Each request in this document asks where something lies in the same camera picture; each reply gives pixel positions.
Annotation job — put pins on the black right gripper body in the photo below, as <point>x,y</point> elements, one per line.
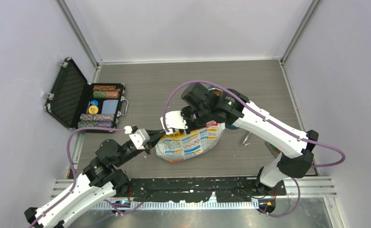
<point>195,118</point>

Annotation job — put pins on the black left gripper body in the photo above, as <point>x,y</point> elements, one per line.
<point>129,152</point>

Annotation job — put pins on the white yellow pet food bag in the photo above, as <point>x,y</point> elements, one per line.
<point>181,146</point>

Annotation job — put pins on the metal food scoop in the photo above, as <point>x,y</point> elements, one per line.
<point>246,138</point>

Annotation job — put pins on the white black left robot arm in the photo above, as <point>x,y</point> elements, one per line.
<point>100,180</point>

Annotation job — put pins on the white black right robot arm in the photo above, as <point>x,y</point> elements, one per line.
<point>233,108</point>

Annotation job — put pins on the teal double pet bowl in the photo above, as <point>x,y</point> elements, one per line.
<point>232,127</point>

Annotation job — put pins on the green striped chip stack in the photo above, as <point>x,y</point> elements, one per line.
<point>82,124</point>

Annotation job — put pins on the striped poker chip stack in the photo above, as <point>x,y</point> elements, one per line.
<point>97,117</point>

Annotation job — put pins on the light blue card deck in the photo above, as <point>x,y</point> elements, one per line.
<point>109,107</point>

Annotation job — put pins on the yellow poker chip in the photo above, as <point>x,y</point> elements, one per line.
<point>93,109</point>

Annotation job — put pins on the blue poker chip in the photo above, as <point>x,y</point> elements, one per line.
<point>93,103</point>

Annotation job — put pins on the green poker chip stack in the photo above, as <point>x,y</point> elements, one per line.
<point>106,94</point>

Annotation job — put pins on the black foam-lined case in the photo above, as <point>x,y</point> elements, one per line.
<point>71,93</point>

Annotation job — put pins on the brown poker chip stack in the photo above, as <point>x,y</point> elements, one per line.
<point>104,88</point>

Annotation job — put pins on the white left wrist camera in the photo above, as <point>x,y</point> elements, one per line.
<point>139,137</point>

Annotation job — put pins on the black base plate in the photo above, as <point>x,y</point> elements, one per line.
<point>194,190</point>

